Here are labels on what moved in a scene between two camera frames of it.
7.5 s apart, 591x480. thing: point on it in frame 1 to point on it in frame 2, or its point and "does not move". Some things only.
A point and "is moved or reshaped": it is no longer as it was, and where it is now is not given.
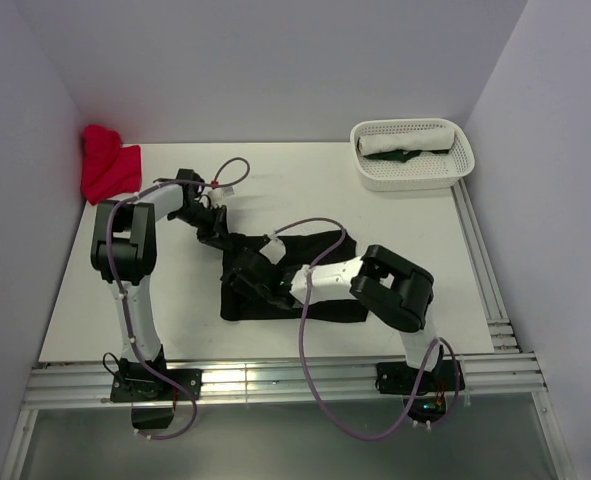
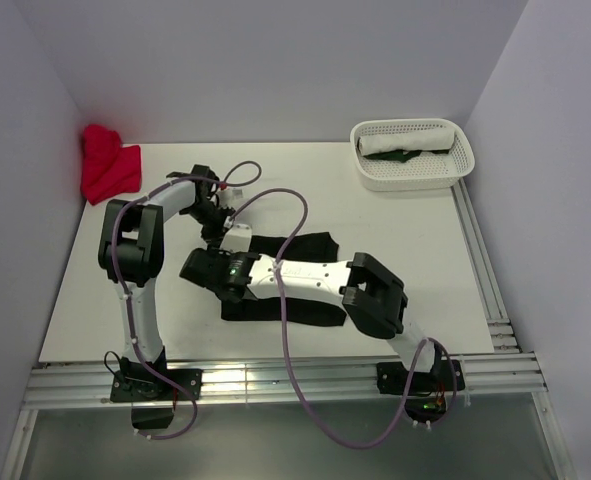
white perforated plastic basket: [413, 154] does not move
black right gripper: [241, 285] to [224, 254]
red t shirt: [108, 169] does not move
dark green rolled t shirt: [402, 155] does not move
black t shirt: [302, 250] is moved or reshaped
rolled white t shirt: [433, 140] does not move
